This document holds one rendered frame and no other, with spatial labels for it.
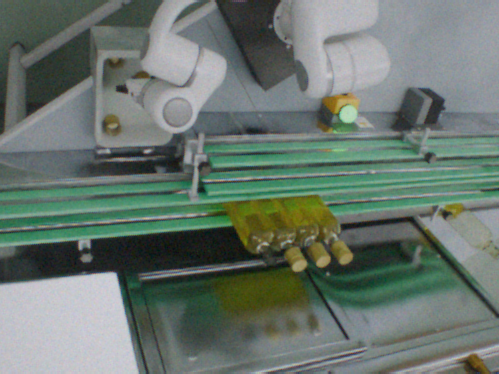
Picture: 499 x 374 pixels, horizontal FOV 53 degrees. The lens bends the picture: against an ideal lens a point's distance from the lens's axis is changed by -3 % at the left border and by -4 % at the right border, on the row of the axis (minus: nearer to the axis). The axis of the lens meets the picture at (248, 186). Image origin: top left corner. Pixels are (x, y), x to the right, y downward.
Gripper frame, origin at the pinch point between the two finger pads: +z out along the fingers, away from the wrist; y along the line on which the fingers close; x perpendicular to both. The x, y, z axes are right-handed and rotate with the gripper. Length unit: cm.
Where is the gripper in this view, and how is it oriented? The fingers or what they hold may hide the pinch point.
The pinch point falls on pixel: (144, 84)
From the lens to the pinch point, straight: 111.4
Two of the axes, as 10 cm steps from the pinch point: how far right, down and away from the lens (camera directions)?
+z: -3.7, -3.4, 8.6
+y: 9.3, -0.7, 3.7
